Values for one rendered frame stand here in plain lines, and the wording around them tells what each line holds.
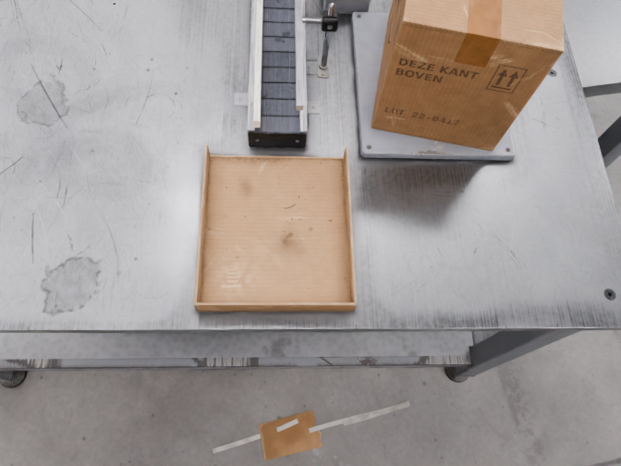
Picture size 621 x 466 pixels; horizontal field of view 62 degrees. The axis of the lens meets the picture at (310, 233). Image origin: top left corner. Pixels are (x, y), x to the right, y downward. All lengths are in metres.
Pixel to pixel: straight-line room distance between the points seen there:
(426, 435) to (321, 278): 0.95
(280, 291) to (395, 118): 0.38
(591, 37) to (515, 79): 0.51
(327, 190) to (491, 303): 0.35
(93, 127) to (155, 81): 0.15
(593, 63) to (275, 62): 0.70
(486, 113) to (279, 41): 0.43
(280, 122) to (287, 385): 0.95
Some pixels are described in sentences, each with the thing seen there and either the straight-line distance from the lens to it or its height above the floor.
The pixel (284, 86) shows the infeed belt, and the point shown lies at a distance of 1.03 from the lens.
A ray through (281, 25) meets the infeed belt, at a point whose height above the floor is 0.88.
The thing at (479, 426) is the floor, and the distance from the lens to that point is 1.80.
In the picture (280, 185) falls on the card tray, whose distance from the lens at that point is 0.96.
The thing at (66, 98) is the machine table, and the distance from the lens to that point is 1.14.
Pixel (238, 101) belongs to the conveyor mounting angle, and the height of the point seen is 0.83.
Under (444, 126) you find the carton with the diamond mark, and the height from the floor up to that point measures 0.90.
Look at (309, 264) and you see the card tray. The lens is 0.90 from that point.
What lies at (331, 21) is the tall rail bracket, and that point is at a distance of 1.03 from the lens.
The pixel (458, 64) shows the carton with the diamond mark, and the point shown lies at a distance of 0.89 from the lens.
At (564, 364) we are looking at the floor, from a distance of 1.95.
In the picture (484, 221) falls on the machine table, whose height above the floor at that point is 0.83.
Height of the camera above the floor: 1.68
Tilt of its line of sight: 66 degrees down
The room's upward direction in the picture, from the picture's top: 10 degrees clockwise
